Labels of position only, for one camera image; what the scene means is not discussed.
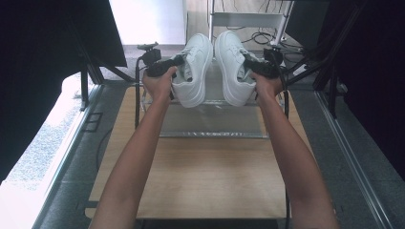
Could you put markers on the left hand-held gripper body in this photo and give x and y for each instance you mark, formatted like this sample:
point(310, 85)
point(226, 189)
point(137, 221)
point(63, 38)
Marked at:
point(156, 65)

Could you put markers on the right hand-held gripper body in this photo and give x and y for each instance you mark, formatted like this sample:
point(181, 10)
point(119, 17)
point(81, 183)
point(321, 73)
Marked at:
point(266, 65)

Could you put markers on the white sneaker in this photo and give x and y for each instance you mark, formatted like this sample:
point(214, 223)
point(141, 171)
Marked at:
point(232, 68)
point(192, 71)

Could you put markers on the grey two-tier shoe rack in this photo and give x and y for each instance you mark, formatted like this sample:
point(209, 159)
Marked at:
point(213, 119)

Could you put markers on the person's left hand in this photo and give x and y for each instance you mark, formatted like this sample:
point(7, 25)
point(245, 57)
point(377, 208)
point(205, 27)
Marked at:
point(159, 86)

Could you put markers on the person's right hand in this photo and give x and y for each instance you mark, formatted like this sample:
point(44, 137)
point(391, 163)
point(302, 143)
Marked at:
point(267, 89)

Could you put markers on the white power strip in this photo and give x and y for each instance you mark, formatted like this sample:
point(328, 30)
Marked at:
point(300, 69)

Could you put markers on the black metal stand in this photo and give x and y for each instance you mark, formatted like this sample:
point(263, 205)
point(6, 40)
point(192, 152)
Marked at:
point(92, 73)
point(318, 60)

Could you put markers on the black curtain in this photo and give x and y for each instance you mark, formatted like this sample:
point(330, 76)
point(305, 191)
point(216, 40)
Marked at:
point(35, 63)
point(372, 70)

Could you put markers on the white metal desk frame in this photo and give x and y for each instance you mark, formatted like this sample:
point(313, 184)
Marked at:
point(245, 19)

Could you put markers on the aluminium floor rail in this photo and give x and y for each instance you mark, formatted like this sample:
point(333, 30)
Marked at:
point(353, 162)
point(68, 152)

